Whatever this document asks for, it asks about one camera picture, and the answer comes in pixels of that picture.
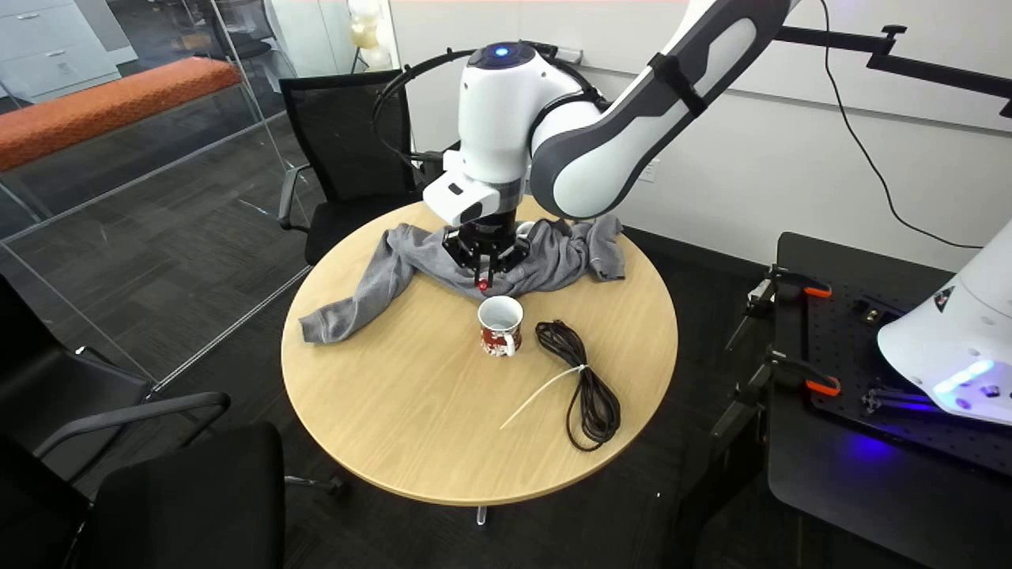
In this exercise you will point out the black office chair back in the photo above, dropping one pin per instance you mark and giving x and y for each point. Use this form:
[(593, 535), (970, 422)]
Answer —
[(356, 144)]

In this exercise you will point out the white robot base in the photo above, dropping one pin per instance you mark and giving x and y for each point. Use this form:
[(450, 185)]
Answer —
[(956, 347)]

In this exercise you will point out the orange bench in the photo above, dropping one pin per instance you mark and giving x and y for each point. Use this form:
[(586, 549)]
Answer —
[(97, 111)]

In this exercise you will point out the red white mug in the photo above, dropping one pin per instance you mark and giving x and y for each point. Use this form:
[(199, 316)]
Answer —
[(501, 325)]

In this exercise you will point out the white zip tie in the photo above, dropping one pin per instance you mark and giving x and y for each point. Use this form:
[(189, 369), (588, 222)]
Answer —
[(547, 384)]

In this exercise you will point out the grey sweatshirt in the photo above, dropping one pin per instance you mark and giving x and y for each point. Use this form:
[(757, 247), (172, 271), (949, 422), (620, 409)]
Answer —
[(556, 255)]

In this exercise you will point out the black camera boom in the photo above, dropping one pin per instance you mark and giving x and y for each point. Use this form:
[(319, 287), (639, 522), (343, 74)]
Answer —
[(885, 63)]

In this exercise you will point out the orange clamp far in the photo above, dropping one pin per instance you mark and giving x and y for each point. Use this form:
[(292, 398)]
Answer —
[(777, 287)]

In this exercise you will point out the black office chair front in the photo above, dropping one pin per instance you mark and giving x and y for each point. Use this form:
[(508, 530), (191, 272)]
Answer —
[(214, 503)]

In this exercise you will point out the orange clamp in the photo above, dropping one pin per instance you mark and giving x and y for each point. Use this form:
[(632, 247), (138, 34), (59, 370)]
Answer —
[(777, 287), (774, 375)]

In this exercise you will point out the red marker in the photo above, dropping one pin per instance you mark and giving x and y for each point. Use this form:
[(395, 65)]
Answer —
[(486, 279)]

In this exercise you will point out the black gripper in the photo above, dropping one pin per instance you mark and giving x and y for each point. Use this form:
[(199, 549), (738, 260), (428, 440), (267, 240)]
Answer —
[(488, 241)]

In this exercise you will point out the black perforated breadboard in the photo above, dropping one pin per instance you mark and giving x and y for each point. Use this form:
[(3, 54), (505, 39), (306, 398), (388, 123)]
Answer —
[(842, 341)]

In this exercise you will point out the orange clamp near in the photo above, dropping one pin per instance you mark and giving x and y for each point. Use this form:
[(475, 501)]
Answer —
[(774, 375)]

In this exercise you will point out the black office chair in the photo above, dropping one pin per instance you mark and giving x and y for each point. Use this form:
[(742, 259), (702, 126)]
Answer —
[(214, 503), (356, 144)]

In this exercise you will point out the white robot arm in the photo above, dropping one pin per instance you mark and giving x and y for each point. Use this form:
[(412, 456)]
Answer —
[(534, 127)]

